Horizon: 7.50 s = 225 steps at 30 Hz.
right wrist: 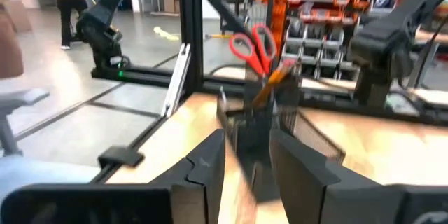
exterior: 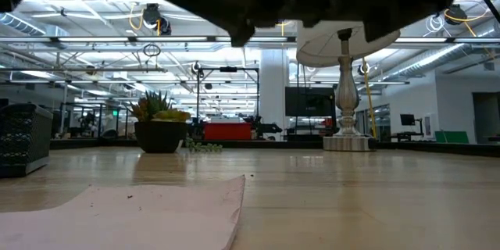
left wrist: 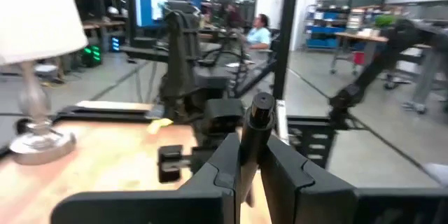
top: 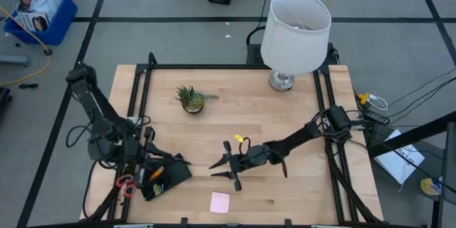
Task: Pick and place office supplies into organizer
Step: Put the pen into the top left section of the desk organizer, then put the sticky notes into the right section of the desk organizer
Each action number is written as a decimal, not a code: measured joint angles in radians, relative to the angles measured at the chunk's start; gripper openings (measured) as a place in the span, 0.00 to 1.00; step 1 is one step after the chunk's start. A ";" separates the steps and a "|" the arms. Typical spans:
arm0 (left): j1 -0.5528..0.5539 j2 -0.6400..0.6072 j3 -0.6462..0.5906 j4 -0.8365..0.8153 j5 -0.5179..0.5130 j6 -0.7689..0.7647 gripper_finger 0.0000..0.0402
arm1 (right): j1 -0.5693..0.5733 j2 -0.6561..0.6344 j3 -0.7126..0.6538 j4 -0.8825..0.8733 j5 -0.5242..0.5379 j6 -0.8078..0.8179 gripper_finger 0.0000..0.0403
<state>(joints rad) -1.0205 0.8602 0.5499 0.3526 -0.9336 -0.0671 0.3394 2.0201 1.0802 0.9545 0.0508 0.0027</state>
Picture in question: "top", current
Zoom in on white packaging bags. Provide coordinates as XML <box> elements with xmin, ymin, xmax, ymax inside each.
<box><xmin>16</xmin><ymin>0</ymin><xmax>63</xmax><ymax>33</ymax></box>

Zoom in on pink sticky note pad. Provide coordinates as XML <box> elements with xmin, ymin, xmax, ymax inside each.
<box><xmin>209</xmin><ymin>192</ymin><xmax>231</xmax><ymax>214</ymax></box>

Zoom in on blue plastic bin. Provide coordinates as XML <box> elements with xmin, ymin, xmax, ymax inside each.
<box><xmin>3</xmin><ymin>0</ymin><xmax>78</xmax><ymax>46</ymax></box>

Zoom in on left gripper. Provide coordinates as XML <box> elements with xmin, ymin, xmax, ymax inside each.
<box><xmin>123</xmin><ymin>125</ymin><xmax>176</xmax><ymax>188</ymax></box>

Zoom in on grey metal bar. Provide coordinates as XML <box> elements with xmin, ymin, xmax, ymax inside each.
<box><xmin>0</xmin><ymin>55</ymin><xmax>30</xmax><ymax>68</ymax></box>

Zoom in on black lamp cable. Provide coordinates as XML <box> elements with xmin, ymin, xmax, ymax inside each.
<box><xmin>246</xmin><ymin>0</ymin><xmax>276</xmax><ymax>47</ymax></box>

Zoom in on black mesh desk organizer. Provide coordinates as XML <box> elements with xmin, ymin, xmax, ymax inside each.
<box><xmin>136</xmin><ymin>155</ymin><xmax>193</xmax><ymax>202</ymax></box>

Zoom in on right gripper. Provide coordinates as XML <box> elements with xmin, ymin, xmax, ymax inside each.
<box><xmin>208</xmin><ymin>140</ymin><xmax>274</xmax><ymax>192</ymax></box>

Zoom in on black frame beam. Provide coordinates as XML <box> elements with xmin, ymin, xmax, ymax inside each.
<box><xmin>366</xmin><ymin>110</ymin><xmax>456</xmax><ymax>158</ymax></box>

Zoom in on white shade silver table lamp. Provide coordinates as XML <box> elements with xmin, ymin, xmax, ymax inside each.
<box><xmin>259</xmin><ymin>0</ymin><xmax>333</xmax><ymax>93</ymax></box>

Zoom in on yellow extension cable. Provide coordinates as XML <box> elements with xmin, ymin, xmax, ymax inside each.
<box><xmin>0</xmin><ymin>5</ymin><xmax>53</xmax><ymax>87</ymax></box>

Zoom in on white printed paper sheets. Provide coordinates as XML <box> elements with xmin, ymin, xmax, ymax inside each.
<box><xmin>373</xmin><ymin>128</ymin><xmax>426</xmax><ymax>185</ymax></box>

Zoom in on succulent in black pot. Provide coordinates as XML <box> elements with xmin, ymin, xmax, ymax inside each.
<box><xmin>175</xmin><ymin>84</ymin><xmax>220</xmax><ymax>115</ymax></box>

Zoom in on red handled scissors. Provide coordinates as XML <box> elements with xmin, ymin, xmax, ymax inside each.
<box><xmin>115</xmin><ymin>174</ymin><xmax>138</xmax><ymax>199</ymax></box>

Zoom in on yellow plug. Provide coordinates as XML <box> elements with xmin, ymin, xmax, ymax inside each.
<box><xmin>357</xmin><ymin>91</ymin><xmax>371</xmax><ymax>106</ymax></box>

